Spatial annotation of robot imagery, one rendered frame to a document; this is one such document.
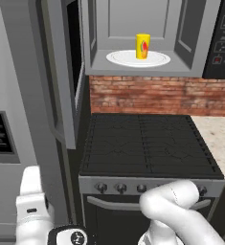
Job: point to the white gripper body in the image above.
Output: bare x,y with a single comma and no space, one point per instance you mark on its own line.
31,180

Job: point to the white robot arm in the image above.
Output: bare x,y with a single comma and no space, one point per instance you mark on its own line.
177,210

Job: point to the black oven door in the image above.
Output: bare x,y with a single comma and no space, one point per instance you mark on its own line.
114,226

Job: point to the grey microwave door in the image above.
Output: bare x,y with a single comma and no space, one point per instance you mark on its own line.
58,79

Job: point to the white microwave turntable plate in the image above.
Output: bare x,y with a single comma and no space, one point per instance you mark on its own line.
123,59

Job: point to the grey microwave oven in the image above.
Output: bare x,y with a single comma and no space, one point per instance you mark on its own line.
133,19

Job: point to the dark stove knob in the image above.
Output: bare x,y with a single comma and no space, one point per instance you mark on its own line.
202,190
141,188
121,188
101,187

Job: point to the grey fridge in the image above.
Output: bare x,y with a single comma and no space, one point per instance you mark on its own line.
15,79

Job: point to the black stove with hob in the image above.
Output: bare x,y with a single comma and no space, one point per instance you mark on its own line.
149,146

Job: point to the yellow can with fruit print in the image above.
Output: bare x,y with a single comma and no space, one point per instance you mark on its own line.
142,46

